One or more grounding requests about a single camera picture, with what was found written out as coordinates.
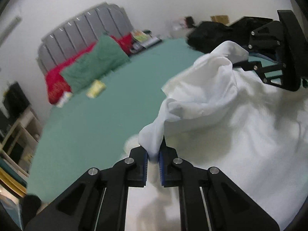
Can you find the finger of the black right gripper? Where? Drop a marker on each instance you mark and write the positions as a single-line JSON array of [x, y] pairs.
[[270, 75], [266, 48]]

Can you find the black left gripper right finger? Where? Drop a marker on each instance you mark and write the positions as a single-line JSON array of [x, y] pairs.
[[209, 199]]

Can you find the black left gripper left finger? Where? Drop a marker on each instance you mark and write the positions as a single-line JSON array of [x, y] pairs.
[[97, 200]]

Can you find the white garment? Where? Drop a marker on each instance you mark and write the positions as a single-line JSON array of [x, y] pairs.
[[214, 115]]

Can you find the black coat with fur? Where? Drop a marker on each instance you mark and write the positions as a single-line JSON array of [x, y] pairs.
[[208, 35]]

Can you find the green bed sheet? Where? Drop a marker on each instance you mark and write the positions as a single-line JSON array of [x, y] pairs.
[[87, 133]]

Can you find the items on far nightstand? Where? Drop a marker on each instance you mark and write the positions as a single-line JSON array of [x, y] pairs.
[[183, 23]]

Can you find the white small packet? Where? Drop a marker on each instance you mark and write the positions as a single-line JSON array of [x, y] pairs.
[[64, 99]]

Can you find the yellow tissue pack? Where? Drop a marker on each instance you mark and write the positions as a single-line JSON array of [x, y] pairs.
[[96, 89]]

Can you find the red pillow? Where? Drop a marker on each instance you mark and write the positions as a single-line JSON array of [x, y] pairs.
[[55, 83]]

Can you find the stack of books and magazines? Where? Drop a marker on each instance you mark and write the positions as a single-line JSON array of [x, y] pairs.
[[142, 40]]

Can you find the green pillow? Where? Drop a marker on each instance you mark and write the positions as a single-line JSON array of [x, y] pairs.
[[105, 56]]

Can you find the grey padded headboard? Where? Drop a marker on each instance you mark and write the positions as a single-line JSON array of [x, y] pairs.
[[80, 31]]

